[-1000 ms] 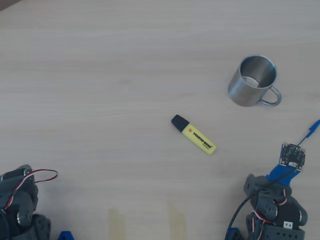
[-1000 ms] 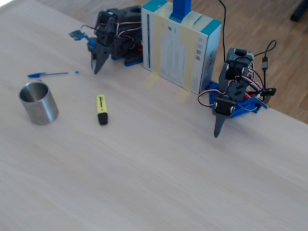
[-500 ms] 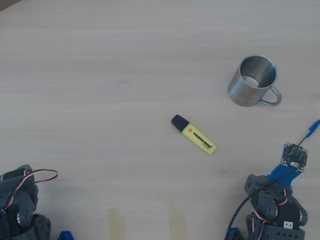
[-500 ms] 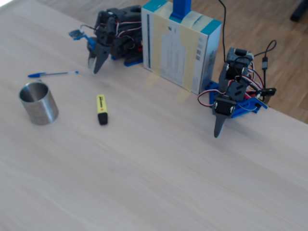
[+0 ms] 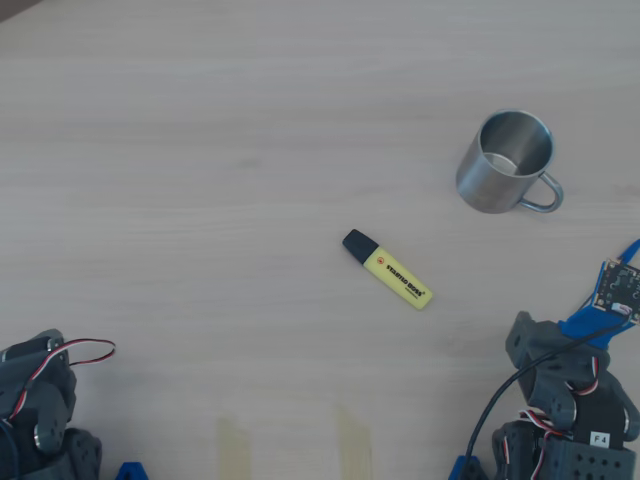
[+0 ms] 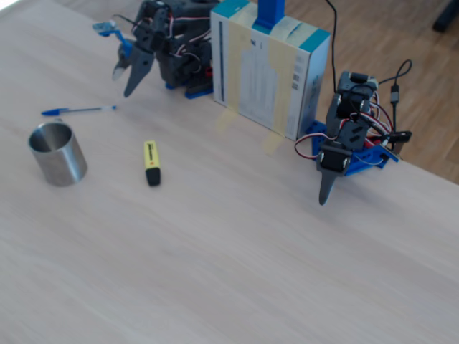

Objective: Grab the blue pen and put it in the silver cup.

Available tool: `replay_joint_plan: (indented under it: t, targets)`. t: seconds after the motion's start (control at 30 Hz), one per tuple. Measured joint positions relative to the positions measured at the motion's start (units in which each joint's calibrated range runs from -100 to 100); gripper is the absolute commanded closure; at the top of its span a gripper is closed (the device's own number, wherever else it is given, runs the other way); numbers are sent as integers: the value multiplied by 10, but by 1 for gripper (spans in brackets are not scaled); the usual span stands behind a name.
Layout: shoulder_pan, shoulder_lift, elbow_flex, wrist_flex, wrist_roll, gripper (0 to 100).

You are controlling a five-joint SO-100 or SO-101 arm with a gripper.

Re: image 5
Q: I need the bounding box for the grey gripper without camera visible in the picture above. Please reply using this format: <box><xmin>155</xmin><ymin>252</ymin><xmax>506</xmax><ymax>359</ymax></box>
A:
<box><xmin>0</xmin><ymin>328</ymin><xmax>76</xmax><ymax>387</ymax></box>

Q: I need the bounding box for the grey gripper with camera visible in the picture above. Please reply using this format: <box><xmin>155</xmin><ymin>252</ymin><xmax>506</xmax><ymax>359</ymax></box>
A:
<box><xmin>504</xmin><ymin>310</ymin><xmax>614</xmax><ymax>402</ymax></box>

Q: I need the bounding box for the yellow Stabilo Boss highlighter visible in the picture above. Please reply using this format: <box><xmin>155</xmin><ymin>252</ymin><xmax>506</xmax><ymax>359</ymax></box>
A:
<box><xmin>341</xmin><ymin>228</ymin><xmax>434</xmax><ymax>312</ymax></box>

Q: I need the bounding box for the beige masking tape strip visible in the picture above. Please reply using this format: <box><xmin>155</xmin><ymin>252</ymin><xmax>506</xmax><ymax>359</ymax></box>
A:
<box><xmin>333</xmin><ymin>402</ymin><xmax>374</xmax><ymax>480</ymax></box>
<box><xmin>216</xmin><ymin>416</ymin><xmax>252</xmax><ymax>480</ymax></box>

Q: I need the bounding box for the grey robot arm without camera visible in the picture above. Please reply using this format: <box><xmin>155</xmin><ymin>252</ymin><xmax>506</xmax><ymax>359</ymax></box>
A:
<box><xmin>0</xmin><ymin>328</ymin><xmax>104</xmax><ymax>480</ymax></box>

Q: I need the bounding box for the blue printed camera mount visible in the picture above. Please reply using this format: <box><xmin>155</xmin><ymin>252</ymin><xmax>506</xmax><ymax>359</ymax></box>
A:
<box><xmin>558</xmin><ymin>299</ymin><xmax>634</xmax><ymax>362</ymax></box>

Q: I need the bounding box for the red white black servo wire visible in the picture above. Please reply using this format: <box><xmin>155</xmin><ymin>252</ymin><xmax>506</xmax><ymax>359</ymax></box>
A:
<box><xmin>499</xmin><ymin>357</ymin><xmax>601</xmax><ymax>480</ymax></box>
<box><xmin>0</xmin><ymin>338</ymin><xmax>117</xmax><ymax>436</ymax></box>

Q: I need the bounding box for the black camera cable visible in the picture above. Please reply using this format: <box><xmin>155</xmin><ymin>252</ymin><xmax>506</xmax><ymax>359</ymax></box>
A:
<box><xmin>464</xmin><ymin>319</ymin><xmax>632</xmax><ymax>461</ymax></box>

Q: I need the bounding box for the bare wrist camera circuit board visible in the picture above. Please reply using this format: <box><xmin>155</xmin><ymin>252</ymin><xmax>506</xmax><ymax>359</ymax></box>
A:
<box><xmin>593</xmin><ymin>257</ymin><xmax>640</xmax><ymax>329</ymax></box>

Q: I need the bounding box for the grey robot arm with camera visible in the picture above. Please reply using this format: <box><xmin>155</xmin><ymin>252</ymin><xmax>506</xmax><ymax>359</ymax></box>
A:
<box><xmin>491</xmin><ymin>349</ymin><xmax>640</xmax><ymax>480</ymax></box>

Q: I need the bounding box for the blue printed arm base plate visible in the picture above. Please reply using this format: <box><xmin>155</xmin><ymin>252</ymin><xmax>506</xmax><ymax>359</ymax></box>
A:
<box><xmin>446</xmin><ymin>454</ymin><xmax>490</xmax><ymax>480</ymax></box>
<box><xmin>115</xmin><ymin>460</ymin><xmax>150</xmax><ymax>480</ymax></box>

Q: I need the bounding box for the silver metal cup with handle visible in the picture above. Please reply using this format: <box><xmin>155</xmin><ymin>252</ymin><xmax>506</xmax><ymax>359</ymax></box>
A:
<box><xmin>454</xmin><ymin>109</ymin><xmax>565</xmax><ymax>215</ymax></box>

